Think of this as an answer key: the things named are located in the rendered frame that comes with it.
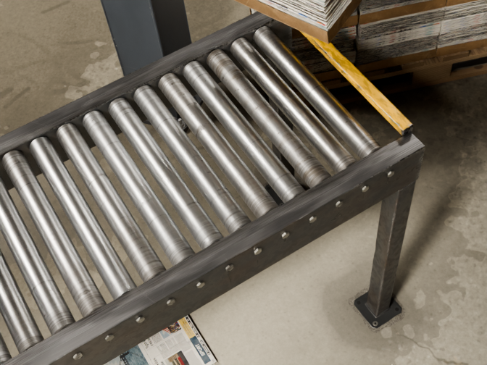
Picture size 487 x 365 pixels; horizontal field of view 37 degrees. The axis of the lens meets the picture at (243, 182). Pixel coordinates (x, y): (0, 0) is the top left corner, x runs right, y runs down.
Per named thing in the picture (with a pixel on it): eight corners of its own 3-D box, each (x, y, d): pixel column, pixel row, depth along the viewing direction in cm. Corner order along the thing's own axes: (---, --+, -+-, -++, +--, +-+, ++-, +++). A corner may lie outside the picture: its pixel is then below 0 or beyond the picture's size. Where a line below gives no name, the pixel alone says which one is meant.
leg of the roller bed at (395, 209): (379, 294, 219) (403, 162, 163) (391, 308, 216) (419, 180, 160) (364, 303, 217) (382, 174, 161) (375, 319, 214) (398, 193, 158)
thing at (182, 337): (170, 287, 225) (169, 286, 224) (217, 362, 210) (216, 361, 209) (61, 350, 216) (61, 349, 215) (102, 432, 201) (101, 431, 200)
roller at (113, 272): (51, 143, 165) (44, 129, 161) (144, 301, 141) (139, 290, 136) (30, 153, 164) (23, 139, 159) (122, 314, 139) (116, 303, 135)
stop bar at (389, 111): (298, 14, 175) (298, 8, 173) (414, 129, 153) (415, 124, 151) (288, 19, 174) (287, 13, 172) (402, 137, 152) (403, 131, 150)
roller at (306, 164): (213, 43, 170) (199, 59, 172) (330, 178, 146) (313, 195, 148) (225, 50, 174) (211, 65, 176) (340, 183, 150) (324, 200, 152)
